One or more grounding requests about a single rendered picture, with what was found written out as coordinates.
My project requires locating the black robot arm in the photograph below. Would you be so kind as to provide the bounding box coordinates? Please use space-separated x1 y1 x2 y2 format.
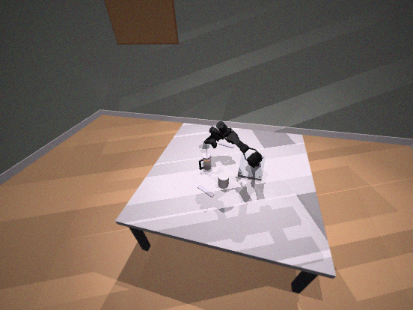
209 121 262 168

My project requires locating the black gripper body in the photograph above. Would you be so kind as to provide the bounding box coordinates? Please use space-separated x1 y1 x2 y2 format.
209 131 224 148

